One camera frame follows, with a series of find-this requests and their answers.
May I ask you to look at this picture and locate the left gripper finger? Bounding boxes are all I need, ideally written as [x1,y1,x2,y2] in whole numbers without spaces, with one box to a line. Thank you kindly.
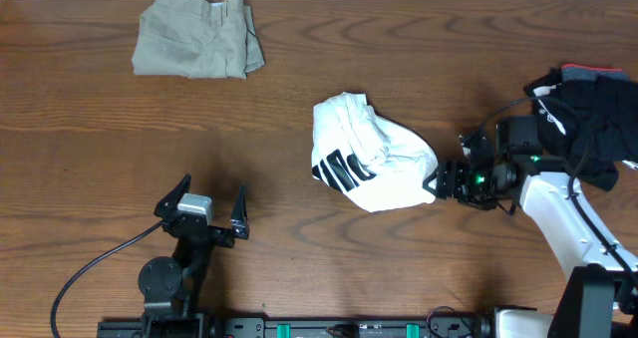
[230,184,250,239]
[154,173,191,218]

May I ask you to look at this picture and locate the white t-shirt black print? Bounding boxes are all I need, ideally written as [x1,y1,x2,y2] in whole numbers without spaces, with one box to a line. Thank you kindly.
[311,92,439,212]

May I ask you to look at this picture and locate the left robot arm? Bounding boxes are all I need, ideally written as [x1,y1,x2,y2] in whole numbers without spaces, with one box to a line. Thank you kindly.
[138,174,250,338]

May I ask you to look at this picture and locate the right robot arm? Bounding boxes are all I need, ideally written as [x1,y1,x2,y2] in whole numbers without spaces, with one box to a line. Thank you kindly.
[423,116,637,337]

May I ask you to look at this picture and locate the black garment red trim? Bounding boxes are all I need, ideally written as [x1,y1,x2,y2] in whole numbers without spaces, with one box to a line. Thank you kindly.
[523,64,637,191]

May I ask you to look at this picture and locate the folded khaki shorts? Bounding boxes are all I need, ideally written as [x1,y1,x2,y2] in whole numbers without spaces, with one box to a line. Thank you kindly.
[132,0,265,79]

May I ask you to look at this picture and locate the left black cable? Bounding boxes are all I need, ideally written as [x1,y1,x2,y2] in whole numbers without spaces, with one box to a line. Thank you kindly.
[50,219,165,338]

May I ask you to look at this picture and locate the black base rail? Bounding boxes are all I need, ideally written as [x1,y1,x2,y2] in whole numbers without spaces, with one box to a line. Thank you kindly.
[97,315,495,338]

